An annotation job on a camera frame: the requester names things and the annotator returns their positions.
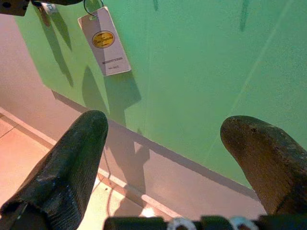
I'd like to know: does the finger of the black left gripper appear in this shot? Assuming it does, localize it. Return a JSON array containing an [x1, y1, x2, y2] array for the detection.
[[31, 0, 83, 7]]

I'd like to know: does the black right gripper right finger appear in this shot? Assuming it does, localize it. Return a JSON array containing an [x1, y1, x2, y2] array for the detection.
[[220, 115, 307, 216]]

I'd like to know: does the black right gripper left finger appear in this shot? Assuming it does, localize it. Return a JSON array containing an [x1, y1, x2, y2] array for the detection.
[[0, 109, 109, 230]]

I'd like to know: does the silver key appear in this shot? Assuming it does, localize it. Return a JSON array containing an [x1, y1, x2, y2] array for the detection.
[[39, 2, 58, 15]]

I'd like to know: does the silver key ring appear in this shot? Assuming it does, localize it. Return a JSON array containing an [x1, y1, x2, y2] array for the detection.
[[83, 0, 105, 15]]

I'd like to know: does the white key tag yellow logo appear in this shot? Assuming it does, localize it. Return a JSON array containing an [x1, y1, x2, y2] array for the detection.
[[77, 6, 132, 77]]

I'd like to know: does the green wall sheet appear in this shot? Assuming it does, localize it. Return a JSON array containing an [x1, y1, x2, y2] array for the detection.
[[14, 0, 307, 190]]

